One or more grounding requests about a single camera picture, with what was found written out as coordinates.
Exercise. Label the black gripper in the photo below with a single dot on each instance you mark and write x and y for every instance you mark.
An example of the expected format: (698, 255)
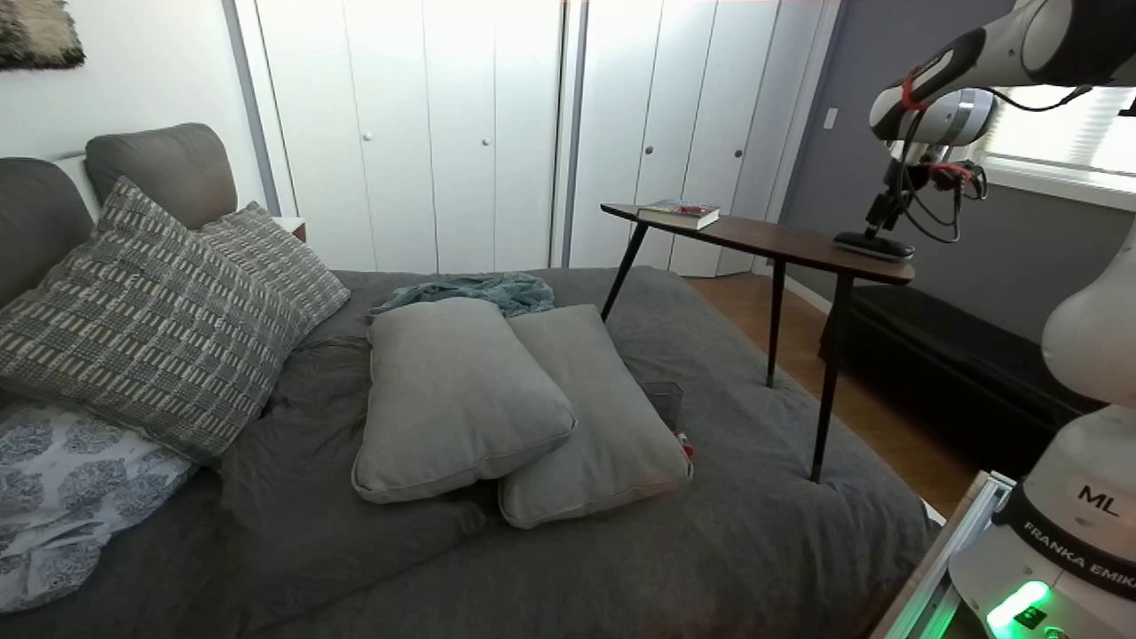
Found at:
(905, 178)

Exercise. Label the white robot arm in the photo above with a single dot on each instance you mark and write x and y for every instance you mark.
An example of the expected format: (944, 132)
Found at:
(952, 97)

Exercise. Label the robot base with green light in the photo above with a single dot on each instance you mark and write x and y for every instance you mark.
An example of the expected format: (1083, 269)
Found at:
(1056, 550)

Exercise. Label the dark wooden side table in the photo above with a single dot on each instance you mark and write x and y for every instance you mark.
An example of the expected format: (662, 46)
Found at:
(782, 245)

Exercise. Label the book on table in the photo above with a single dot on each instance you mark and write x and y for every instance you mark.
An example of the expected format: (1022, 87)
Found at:
(679, 215)

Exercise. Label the black low bench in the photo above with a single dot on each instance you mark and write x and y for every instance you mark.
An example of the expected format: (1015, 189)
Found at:
(975, 385)

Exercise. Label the grey pillow right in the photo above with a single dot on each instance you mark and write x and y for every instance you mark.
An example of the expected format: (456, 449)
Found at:
(620, 449)

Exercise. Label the grey pillow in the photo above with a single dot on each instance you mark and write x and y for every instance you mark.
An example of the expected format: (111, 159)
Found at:
(454, 397)
(620, 449)

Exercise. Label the teal crumpled blanket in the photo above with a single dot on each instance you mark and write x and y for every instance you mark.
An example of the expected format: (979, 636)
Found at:
(508, 291)

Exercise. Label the white closet doors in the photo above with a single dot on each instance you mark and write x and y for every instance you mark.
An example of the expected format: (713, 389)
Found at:
(463, 136)

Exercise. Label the grey pillow left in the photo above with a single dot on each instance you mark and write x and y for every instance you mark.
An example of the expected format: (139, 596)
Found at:
(454, 397)

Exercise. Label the small checked grey cushion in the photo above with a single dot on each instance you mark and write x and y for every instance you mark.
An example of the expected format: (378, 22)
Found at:
(275, 255)

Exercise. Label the large patterned grey cushion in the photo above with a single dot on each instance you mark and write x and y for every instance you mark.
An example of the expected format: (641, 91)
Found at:
(152, 327)

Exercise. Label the grey padded headboard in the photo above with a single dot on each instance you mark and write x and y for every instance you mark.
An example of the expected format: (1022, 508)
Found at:
(44, 215)

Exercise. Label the floral white pillow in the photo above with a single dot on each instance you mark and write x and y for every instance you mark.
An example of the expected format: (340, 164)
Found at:
(68, 484)

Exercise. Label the white window frame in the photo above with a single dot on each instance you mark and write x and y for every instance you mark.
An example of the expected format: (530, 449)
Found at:
(1064, 146)

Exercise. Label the dark wall picture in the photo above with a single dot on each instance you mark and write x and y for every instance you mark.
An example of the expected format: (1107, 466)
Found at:
(39, 34)

